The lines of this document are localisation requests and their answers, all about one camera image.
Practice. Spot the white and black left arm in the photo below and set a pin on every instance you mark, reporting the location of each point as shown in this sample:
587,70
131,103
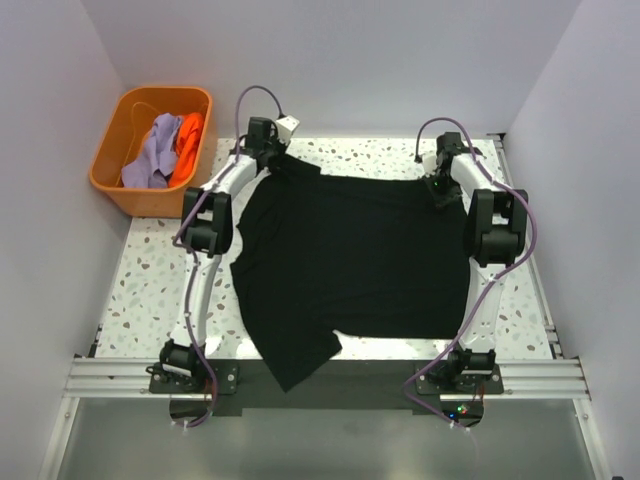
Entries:
205,235

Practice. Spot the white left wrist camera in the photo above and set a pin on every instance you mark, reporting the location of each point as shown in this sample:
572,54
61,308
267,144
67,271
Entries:
286,127

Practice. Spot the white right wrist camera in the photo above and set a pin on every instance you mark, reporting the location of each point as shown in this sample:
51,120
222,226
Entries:
428,162

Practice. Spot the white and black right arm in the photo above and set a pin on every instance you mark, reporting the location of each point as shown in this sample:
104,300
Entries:
493,238

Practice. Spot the black t shirt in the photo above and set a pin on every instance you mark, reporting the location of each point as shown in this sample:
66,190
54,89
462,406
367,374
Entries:
328,255

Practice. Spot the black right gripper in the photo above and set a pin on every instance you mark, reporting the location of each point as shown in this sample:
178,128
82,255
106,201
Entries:
442,201

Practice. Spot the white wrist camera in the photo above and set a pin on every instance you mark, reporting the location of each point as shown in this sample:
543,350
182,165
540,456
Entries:
428,162
286,127

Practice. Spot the lavender t shirt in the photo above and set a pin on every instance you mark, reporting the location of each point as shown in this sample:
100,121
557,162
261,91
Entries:
154,164

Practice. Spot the orange plastic basket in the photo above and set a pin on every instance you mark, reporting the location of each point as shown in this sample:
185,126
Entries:
129,127

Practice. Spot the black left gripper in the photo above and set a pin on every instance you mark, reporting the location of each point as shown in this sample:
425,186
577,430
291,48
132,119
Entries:
281,146

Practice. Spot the orange t shirt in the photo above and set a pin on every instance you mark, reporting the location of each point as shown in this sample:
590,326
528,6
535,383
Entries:
186,147

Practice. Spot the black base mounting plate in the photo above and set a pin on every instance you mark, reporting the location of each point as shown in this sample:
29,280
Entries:
337,385

